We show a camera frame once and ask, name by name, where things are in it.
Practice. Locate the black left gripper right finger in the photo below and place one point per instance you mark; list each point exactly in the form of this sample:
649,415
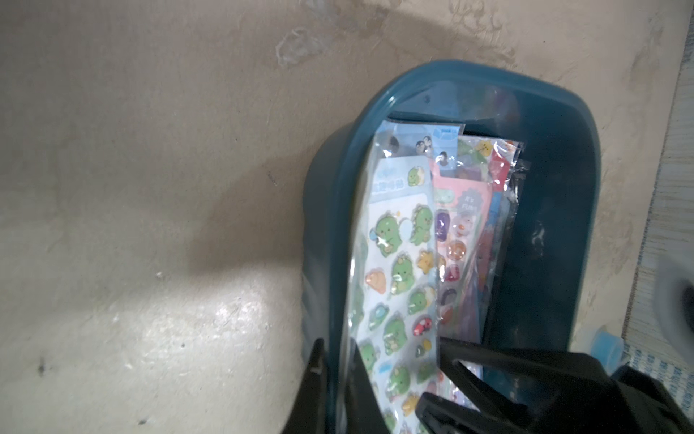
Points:
363,414

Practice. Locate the blue penguin sticker sheet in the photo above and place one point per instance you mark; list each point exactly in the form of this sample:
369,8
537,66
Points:
436,141

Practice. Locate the pink bonbon sticker sheet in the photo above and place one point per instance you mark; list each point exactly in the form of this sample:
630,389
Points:
461,211

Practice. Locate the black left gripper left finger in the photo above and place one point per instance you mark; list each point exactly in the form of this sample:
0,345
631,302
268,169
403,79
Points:
308,412

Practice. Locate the green dinosaur sticker sheet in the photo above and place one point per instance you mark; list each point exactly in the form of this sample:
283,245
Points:
393,309

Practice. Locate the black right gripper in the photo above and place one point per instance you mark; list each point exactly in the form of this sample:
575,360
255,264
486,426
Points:
587,399

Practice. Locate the princess sticker sheet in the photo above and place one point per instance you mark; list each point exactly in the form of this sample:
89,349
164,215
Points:
492,162

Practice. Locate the teal plastic storage box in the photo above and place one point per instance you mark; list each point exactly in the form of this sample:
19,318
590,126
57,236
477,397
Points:
536,303

